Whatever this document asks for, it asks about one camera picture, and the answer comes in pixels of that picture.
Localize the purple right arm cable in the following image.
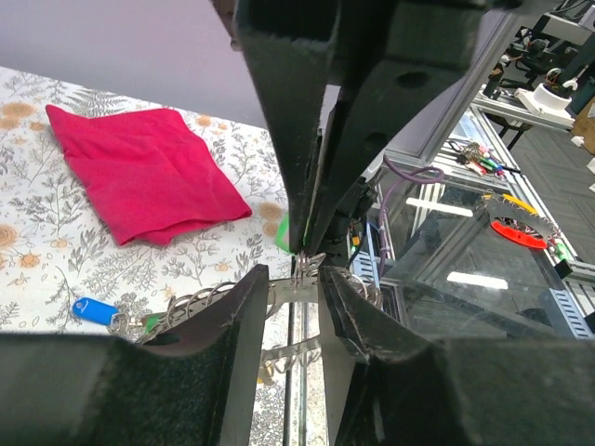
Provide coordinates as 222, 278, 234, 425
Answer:
377, 155, 445, 275

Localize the green key tag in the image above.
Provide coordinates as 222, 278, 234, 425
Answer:
274, 213, 297, 256

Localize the red folded cloth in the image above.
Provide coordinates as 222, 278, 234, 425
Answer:
46, 105, 252, 246

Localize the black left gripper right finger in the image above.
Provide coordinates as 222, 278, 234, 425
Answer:
318, 267, 594, 445

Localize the blue key tag with key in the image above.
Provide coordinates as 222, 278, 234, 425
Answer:
71, 297, 142, 335

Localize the white slotted cable duct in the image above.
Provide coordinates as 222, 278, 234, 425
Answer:
540, 289, 594, 340

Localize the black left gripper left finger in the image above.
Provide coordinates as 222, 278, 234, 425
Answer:
1, 265, 269, 445

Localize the large keyring with many rings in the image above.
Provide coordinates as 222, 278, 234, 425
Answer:
138, 255, 383, 385

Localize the spare keyring disc with tags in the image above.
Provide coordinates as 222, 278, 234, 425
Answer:
482, 190, 571, 261

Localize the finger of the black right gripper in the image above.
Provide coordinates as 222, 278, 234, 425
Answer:
212, 1, 340, 254
304, 1, 516, 254

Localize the bunch of coloured key tags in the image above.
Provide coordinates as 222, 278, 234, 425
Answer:
446, 138, 522, 178

